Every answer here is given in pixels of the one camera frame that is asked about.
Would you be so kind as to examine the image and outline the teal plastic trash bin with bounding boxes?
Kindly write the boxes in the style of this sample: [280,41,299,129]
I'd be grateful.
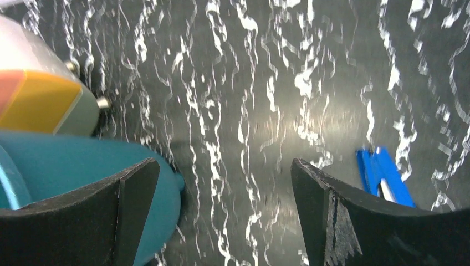
[1,130,185,265]

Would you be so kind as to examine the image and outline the round pastel drawer cabinet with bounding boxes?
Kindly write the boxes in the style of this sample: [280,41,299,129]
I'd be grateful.
[1,16,110,136]

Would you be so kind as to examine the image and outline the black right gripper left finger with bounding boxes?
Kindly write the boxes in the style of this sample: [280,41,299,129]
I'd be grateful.
[1,158,160,265]

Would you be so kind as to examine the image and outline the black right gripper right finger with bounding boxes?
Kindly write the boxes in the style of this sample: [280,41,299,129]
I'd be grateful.
[290,158,469,265]

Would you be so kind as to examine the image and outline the blue stapler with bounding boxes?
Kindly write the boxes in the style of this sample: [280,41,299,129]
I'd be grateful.
[356,146,416,208]

